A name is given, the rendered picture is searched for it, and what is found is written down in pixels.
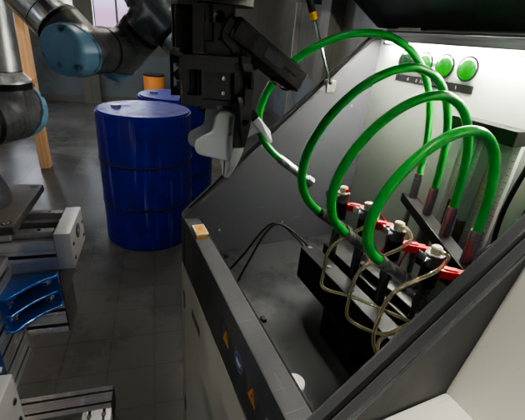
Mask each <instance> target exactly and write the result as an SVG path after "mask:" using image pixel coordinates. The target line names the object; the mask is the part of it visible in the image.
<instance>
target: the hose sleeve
mask: <svg viewBox="0 0 525 420"><path fill-rule="evenodd" d="M276 162H277V163H279V164H280V165H281V166H283V167H284V168H286V169H287V170H288V171H289V172H290V173H292V174H293V175H294V176H296V178H297V177H298V167H297V166H296V165H295V164H293V163H292V162H291V161H290V160H288V159H287V158H286V157H284V156H283V155H282V154H281V157H280V158H279V159H278V160H276Z"/></svg>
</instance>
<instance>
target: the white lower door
mask: <svg viewBox="0 0 525 420"><path fill-rule="evenodd" d="M182 294H183V307H184V312H185V384H186V396H184V407H185V410H186V420H247V419H246V417H245V414H244V412H243V409H242V406H241V404H240V402H239V400H238V396H237V394H236V392H235V390H234V387H233V384H232V382H231V379H230V377H229V375H228V372H227V369H226V368H225V365H224V363H223V360H222V357H221V355H220V352H219V351H218V347H217V344H216V343H215V341H214V338H213V335H212V333H211V330H210V328H209V326H208V322H207V320H206V318H205V316H204V313H203V310H202V308H201V306H200V303H199V301H198V298H197V295H196V293H195V291H194V289H193V285H192V283H191V281H190V279H189V276H188V273H187V271H186V268H184V290H182Z"/></svg>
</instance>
